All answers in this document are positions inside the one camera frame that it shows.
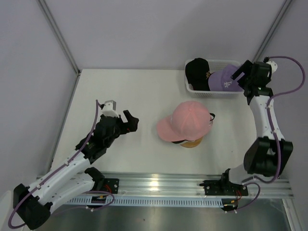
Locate dark green NY cap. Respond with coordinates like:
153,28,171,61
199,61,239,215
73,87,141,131
172,112,216,144

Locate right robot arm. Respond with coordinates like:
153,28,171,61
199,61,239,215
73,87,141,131
219,60,293,194

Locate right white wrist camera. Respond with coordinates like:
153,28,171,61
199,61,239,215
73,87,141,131
263,57,278,74

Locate left aluminium corner post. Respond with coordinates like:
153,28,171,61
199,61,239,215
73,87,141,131
36,0,81,77

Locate aluminium corner post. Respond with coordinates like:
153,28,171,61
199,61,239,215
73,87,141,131
36,0,81,77
252,0,294,62

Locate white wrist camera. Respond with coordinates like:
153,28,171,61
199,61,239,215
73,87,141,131
102,100,119,118
263,57,278,74

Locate right aluminium corner post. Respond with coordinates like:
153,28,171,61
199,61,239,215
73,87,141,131
252,0,294,62

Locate black gold-logo cap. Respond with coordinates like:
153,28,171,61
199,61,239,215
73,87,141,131
185,58,211,91

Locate white slotted cable duct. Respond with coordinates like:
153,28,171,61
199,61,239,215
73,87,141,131
65,195,236,208

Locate pink baseball cap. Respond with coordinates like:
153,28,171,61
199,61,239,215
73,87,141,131
156,101,212,142

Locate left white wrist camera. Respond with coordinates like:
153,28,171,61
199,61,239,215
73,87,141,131
102,100,119,118

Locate aluminium mounting rail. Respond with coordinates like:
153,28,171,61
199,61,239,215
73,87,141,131
31,170,295,199

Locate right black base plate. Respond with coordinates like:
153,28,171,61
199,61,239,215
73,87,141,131
199,180,248,196

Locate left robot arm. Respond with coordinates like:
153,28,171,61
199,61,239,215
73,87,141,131
8,109,139,230

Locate wooden hat stand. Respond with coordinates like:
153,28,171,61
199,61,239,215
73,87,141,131
180,137,203,148

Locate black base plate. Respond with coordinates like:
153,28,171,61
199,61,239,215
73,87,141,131
103,178,120,194
199,180,248,196

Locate purple LA baseball cap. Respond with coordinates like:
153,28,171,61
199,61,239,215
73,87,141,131
208,64,243,92

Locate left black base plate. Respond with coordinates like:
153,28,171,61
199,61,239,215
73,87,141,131
103,178,120,194

